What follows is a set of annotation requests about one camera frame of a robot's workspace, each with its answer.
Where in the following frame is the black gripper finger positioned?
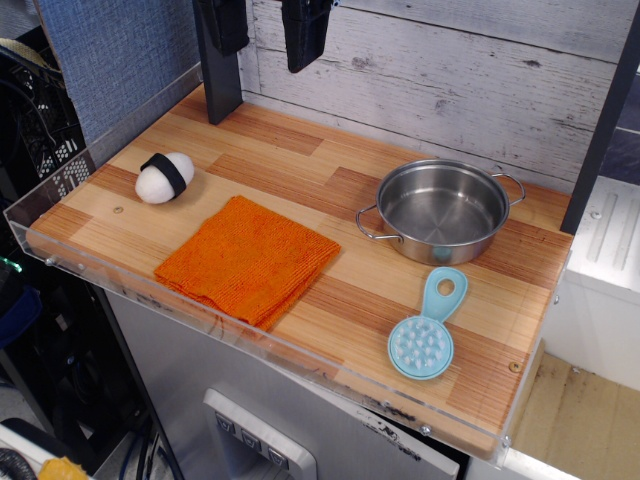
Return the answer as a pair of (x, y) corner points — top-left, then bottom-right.
(197, 0), (249, 56)
(281, 0), (332, 73)

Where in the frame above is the stainless steel pan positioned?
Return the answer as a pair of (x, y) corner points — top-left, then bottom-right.
(355, 159), (526, 266)

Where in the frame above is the orange cloth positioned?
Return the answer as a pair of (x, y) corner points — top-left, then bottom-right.
(154, 196), (341, 330)

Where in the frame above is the white plush rice ball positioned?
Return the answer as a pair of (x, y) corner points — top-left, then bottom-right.
(135, 152), (195, 204)

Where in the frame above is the black plastic crate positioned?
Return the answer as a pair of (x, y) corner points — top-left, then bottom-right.
(1, 27), (93, 204)

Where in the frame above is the clear acrylic table guard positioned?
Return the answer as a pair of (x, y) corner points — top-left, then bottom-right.
(8, 89), (571, 479)

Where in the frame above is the light blue scrub brush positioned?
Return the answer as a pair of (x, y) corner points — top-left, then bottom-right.
(387, 267), (468, 380)

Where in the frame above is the silver appliance control panel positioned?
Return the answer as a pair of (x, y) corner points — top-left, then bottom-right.
(203, 388), (318, 479)

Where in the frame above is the dark grey vertical post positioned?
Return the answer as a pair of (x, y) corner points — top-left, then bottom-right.
(192, 1), (243, 125)

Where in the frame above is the dark right frame post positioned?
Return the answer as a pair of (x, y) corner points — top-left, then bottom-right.
(560, 2), (639, 235)

